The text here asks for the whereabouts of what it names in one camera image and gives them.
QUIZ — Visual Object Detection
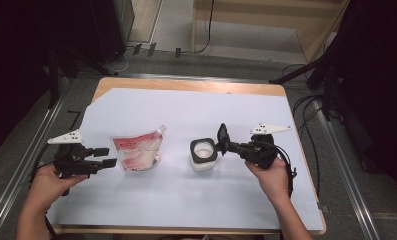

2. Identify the wooden table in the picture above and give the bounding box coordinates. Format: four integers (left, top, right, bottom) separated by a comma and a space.
45, 77, 327, 236

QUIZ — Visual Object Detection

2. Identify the black jar lid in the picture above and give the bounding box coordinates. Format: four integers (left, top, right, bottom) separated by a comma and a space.
216, 122, 231, 156

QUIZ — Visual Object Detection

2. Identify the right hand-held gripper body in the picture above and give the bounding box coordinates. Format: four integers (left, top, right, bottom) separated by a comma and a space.
240, 122, 293, 169

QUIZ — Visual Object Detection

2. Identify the black hanging cable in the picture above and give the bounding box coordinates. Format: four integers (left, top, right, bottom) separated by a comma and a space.
194, 0, 215, 55

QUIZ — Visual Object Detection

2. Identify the person's left hand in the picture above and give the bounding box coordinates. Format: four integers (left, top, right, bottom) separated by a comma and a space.
26, 164, 89, 212

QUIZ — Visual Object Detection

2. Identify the hand-held gripper black cable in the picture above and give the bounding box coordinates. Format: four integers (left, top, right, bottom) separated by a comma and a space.
267, 141, 299, 198
28, 142, 60, 240

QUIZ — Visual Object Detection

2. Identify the dark cabinet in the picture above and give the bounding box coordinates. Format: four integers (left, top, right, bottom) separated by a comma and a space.
85, 0, 135, 63

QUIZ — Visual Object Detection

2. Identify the white floor cable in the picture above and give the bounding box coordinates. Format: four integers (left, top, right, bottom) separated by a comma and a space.
104, 48, 134, 74

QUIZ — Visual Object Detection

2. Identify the dark curtain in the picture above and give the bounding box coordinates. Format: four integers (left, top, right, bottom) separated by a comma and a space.
322, 0, 397, 201
0, 0, 57, 158

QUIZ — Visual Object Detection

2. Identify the light wooden shelf unit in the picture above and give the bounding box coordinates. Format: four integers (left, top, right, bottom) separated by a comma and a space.
190, 0, 350, 63

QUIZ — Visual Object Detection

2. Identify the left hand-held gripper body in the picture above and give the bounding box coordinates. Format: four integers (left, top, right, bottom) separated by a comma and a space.
47, 129, 97, 179

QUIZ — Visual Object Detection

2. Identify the person's right hand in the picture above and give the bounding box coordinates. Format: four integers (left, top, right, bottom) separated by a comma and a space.
244, 157, 291, 206

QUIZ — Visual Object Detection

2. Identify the black floor cable bundle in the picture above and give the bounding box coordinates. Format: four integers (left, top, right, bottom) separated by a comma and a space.
282, 63, 324, 198

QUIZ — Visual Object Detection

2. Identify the red and clear refill pouch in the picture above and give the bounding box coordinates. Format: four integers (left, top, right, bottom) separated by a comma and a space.
111, 124, 168, 174

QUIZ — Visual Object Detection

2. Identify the left hand-held gripper black cable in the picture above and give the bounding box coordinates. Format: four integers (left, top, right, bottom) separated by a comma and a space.
28, 142, 60, 240

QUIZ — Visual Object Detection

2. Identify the right hand-held gripper black cable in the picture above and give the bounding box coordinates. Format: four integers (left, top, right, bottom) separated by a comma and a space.
267, 141, 299, 198

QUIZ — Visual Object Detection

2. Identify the metal floor rail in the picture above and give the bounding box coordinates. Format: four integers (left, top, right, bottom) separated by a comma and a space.
310, 99, 382, 240
0, 96, 65, 240

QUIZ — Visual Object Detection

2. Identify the white table sheet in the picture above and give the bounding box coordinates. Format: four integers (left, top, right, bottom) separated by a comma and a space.
40, 87, 324, 232

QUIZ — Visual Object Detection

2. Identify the black slanted stand leg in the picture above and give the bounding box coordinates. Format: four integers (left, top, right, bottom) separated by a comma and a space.
269, 54, 327, 85

